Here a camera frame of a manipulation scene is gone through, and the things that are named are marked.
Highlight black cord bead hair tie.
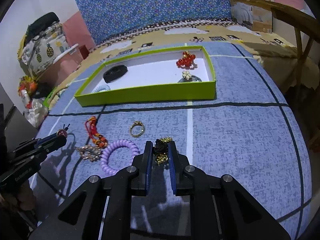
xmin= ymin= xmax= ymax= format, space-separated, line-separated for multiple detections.
xmin=56 ymin=123 xmax=75 ymax=140

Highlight black gold hair clip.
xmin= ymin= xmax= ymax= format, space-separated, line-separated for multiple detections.
xmin=152 ymin=137 xmax=173 ymax=166

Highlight rhinestone metal brooch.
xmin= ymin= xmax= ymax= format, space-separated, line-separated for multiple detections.
xmin=75 ymin=145 xmax=102 ymax=162

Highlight red orange braided bracelet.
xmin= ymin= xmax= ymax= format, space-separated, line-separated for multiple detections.
xmin=85 ymin=115 xmax=109 ymax=149

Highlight purple spiral hair tie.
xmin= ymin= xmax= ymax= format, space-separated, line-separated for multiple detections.
xmin=100 ymin=139 xmax=140 ymax=176

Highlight gold ring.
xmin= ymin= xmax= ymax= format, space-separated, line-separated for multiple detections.
xmin=129 ymin=120 xmax=146 ymax=138

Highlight light blue spiral hair tie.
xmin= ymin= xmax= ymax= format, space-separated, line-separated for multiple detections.
xmin=91 ymin=84 xmax=112 ymax=94

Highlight pearl flower black hair band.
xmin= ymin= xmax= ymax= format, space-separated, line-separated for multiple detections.
xmin=178 ymin=70 xmax=202 ymax=83

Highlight white plastic bag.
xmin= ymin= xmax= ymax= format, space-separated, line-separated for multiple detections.
xmin=24 ymin=98 xmax=49 ymax=128

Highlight orange yellow snack bags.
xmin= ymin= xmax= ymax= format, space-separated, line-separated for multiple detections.
xmin=18 ymin=76 xmax=37 ymax=109

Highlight pink storage box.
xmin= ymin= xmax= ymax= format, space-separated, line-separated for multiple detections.
xmin=37 ymin=44 xmax=83 ymax=87

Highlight blue plaid bed blanket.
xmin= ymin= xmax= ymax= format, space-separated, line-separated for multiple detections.
xmin=28 ymin=42 xmax=313 ymax=240

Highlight pineapple print storage bag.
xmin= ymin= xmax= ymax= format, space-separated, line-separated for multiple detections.
xmin=19 ymin=21 xmax=70 ymax=78

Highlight green shallow tray box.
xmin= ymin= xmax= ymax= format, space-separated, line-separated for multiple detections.
xmin=74 ymin=46 xmax=216 ymax=107

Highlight black bag on top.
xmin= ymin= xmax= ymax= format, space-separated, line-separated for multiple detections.
xmin=25 ymin=12 xmax=60 ymax=42

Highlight beige cartoon bed sheet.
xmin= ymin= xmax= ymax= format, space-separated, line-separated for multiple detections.
xmin=49 ymin=20 xmax=298 ymax=109

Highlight blue patterned headboard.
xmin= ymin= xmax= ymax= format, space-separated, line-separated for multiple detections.
xmin=75 ymin=0 xmax=231 ymax=44

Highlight cardboard bedding box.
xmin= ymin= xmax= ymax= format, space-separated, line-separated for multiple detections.
xmin=229 ymin=0 xmax=273 ymax=33

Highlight brown wooden table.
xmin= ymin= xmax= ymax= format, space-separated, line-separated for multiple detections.
xmin=236 ymin=0 xmax=319 ymax=92

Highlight black scrunchie hair tie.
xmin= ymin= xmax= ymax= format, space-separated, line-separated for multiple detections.
xmin=102 ymin=64 xmax=129 ymax=84

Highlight red bead bracelet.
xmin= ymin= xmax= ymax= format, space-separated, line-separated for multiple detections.
xmin=176 ymin=50 xmax=198 ymax=70

